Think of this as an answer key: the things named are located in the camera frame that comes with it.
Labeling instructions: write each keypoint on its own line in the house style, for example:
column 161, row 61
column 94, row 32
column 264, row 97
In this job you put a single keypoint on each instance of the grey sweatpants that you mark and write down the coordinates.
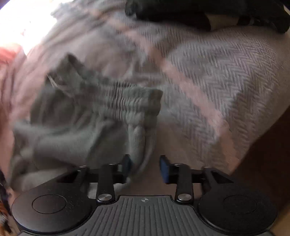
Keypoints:
column 81, row 118

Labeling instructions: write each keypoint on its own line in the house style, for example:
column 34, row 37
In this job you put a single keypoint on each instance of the pink duvet on bed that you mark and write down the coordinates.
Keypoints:
column 222, row 89

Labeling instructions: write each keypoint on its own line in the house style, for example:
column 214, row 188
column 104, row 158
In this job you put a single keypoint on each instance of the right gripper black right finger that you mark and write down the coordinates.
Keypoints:
column 220, row 202

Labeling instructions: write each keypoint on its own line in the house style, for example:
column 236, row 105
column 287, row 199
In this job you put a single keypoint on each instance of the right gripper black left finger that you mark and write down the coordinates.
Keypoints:
column 67, row 201

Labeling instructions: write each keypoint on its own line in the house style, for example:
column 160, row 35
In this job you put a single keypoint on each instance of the black clothes pile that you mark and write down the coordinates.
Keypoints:
column 212, row 15

